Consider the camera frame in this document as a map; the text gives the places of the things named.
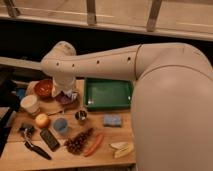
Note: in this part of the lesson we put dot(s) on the blue sponge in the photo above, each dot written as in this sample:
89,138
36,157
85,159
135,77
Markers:
112,121

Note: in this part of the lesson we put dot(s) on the blue plastic cup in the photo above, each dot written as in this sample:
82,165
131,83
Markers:
60,125

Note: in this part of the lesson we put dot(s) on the black clip tool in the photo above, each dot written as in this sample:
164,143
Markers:
28,128

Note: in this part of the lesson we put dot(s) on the purple bowl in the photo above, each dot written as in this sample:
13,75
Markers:
64,99

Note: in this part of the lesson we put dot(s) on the small metal cup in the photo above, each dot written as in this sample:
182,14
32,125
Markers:
81,117

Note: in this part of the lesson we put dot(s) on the yellow banana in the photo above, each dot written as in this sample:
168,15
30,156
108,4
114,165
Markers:
122,148

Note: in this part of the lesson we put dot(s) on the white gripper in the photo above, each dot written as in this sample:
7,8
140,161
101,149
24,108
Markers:
64,89

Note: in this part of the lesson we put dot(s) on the blue object at table edge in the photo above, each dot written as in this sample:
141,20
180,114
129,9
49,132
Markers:
20,92

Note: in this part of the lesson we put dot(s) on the black rectangular bar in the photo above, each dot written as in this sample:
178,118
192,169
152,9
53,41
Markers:
49,139

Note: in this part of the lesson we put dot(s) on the white paper cup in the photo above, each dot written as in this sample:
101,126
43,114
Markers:
30,104

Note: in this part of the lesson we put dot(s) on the red bowl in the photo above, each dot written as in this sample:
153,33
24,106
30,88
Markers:
44,88

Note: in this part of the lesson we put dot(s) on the bunch of dark grapes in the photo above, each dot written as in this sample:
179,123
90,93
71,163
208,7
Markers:
76,145

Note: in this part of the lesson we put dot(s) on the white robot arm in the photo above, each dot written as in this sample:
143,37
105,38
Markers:
172,101

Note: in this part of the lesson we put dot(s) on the orange carrot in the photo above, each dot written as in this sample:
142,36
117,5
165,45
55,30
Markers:
94,146

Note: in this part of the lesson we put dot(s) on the black handled peeler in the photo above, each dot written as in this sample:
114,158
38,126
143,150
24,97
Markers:
33,147

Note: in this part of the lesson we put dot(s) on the yellow apple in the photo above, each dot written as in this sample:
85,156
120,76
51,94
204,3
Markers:
42,120

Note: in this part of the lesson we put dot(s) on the green plastic tray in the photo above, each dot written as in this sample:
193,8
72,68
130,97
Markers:
105,94

